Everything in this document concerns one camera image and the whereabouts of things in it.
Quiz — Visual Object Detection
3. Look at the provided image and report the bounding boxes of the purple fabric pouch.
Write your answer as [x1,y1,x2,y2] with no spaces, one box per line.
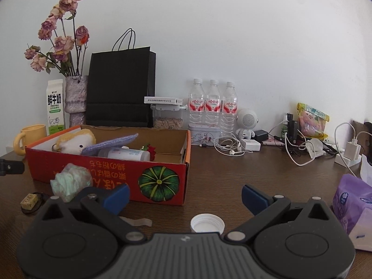
[81,133,139,156]

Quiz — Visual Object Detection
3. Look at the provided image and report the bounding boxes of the red fabric flower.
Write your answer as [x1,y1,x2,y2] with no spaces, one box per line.
[141,144,156,161]

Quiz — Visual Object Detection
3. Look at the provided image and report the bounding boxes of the yellow ceramic mug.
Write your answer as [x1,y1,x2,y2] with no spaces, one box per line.
[13,124,47,156]

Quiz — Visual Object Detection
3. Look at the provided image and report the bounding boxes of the small beige block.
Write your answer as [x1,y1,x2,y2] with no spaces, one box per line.
[20,193,38,211]

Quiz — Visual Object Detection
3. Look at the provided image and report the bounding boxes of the red cardboard box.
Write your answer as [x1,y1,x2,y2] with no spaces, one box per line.
[24,125,192,207]

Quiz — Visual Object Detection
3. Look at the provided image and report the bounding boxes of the white bottle cap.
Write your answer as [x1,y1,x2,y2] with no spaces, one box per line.
[190,213,225,235]

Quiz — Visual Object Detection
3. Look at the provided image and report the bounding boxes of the white power adapter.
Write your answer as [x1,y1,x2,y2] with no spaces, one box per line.
[240,139,261,152]

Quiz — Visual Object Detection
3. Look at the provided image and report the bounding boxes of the white earphones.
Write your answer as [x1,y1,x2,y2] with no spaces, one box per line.
[213,137,253,157]

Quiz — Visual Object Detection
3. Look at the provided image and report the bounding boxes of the black power adapter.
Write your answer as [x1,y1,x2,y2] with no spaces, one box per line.
[253,129,269,143]

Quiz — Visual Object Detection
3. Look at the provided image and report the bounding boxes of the white robot toy speaker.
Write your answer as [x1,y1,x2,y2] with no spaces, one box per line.
[236,108,259,140]

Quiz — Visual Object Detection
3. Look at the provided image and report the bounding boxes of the white tin box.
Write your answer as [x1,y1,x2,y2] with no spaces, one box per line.
[188,123,221,147]

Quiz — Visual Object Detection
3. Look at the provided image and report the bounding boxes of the black phone stand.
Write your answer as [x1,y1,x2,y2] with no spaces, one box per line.
[282,113,301,156]

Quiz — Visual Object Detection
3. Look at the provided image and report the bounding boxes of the clear water bottle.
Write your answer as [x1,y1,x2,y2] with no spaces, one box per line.
[221,82,238,136]
[205,79,221,125]
[188,78,206,124]

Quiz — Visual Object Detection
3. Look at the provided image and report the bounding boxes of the white green milk carton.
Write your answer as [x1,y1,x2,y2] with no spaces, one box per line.
[46,79,66,135]

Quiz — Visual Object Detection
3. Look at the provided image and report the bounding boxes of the yellow snack bag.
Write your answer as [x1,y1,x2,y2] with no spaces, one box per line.
[296,103,330,140]

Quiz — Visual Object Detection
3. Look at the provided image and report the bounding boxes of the clear snack container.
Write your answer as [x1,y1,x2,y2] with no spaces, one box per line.
[151,104,187,130]

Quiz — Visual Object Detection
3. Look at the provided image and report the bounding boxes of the purple tissue pack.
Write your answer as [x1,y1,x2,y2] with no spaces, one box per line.
[332,174,371,252]

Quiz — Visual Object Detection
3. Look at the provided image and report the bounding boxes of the purple textured vase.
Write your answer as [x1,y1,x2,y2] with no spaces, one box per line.
[65,76,88,127]

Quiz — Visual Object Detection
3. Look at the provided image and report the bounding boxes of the white flat box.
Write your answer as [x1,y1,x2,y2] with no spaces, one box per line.
[144,96,183,106]

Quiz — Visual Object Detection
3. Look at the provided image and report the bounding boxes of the black paper shopping bag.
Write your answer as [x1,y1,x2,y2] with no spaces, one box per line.
[85,28,157,129]

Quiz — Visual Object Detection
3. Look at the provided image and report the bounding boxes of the dried pink rose bouquet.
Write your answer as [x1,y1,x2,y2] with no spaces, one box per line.
[24,0,90,77]

